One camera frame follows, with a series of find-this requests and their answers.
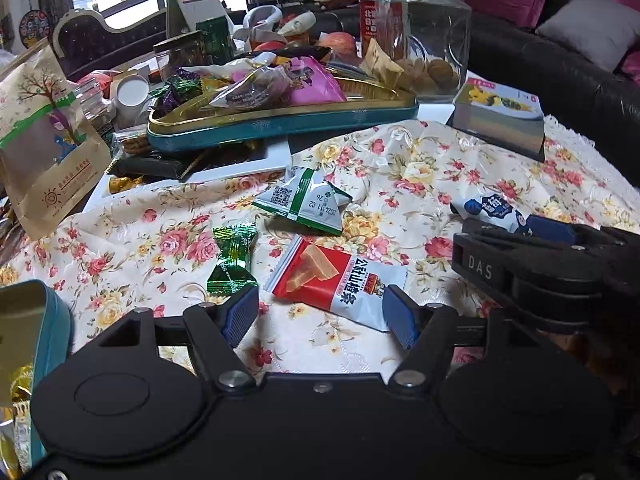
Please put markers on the white blue snack packet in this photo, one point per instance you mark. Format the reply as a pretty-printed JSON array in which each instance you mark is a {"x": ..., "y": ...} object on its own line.
[{"x": 492, "y": 207}]

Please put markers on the teal candy tin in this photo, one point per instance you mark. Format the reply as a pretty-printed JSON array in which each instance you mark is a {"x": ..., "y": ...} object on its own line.
[{"x": 280, "y": 129}]

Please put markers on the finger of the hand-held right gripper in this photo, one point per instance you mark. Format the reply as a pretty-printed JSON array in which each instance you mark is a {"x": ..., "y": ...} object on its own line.
[
  {"x": 500, "y": 232},
  {"x": 550, "y": 229}
]

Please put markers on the black leather sofa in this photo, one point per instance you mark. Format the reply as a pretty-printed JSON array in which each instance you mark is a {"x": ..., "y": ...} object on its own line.
[{"x": 550, "y": 90}]

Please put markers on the floral tablecloth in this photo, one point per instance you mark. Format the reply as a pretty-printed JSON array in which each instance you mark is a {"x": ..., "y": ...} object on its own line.
[{"x": 400, "y": 170}]

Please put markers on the yellow patterned wrapper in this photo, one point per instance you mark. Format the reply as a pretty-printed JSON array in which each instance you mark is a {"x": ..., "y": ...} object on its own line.
[{"x": 380, "y": 65}]

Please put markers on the green white snack packet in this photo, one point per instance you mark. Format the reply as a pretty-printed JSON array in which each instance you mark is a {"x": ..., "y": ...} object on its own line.
[{"x": 300, "y": 200}]

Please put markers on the teal tin tray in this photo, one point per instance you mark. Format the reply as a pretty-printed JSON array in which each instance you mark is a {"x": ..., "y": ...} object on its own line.
[{"x": 56, "y": 330}]

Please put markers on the cookie jar with dark lid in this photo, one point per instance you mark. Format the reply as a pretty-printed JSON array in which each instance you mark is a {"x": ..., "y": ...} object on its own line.
[{"x": 180, "y": 50}]

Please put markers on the round colourful wall disc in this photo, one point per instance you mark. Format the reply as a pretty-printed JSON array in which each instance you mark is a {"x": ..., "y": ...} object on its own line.
[{"x": 34, "y": 27}]

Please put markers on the gold wrapped chocolate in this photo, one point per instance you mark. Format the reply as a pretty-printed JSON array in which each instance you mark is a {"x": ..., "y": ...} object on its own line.
[{"x": 125, "y": 185}]

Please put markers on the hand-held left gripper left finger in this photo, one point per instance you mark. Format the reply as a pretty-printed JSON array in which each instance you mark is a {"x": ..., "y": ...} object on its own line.
[{"x": 241, "y": 312}]

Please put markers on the flat box with yellow picture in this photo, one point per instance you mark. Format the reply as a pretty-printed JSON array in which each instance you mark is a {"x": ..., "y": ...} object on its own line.
[{"x": 500, "y": 120}]

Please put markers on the white cup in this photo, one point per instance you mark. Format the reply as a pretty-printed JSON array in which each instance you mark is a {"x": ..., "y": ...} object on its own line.
[{"x": 131, "y": 97}]

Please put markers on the small clear cookie jar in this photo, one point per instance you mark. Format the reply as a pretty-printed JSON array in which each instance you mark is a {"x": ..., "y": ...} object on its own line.
[{"x": 132, "y": 144}]

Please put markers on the pink snack packet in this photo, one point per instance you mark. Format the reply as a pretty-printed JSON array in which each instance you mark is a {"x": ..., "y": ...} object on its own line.
[{"x": 315, "y": 85}]

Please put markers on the dark tufted chaise lounge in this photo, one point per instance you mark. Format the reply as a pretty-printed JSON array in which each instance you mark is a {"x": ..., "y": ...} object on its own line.
[{"x": 100, "y": 40}]

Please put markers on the clear packet brown snack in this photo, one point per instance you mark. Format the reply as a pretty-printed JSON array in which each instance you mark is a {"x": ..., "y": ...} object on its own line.
[{"x": 255, "y": 90}]

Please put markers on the black snack packet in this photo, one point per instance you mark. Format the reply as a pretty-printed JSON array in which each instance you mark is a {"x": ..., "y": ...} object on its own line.
[{"x": 150, "y": 166}]

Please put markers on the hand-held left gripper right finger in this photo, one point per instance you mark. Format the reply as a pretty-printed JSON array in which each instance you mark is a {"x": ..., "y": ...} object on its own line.
[{"x": 400, "y": 316}]

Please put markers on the green wrapped candy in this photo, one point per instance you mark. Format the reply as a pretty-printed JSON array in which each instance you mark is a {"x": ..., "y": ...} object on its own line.
[{"x": 232, "y": 255}]

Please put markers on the white carton red label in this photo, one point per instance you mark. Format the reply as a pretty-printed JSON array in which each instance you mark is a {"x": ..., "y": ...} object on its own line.
[{"x": 195, "y": 0}]

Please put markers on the kraft paper bag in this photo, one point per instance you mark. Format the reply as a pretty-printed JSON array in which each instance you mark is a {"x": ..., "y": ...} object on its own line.
[{"x": 50, "y": 170}]

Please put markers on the grey cushion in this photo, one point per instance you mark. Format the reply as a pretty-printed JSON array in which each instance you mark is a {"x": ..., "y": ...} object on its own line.
[{"x": 590, "y": 30}]

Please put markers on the large clear glass jar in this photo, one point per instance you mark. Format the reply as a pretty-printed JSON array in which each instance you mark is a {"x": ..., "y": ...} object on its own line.
[{"x": 440, "y": 30}]

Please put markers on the white tray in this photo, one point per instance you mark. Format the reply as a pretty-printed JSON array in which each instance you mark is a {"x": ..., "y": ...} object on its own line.
[{"x": 240, "y": 167}]

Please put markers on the pile of wrapped candies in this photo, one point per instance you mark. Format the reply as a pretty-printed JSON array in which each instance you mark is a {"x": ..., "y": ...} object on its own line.
[{"x": 180, "y": 90}]

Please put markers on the red white snack packet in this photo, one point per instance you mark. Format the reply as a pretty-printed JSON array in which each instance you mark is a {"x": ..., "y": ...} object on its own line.
[{"x": 320, "y": 280}]

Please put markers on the pile of walnuts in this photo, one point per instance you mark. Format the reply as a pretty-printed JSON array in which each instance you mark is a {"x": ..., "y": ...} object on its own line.
[{"x": 435, "y": 75}]

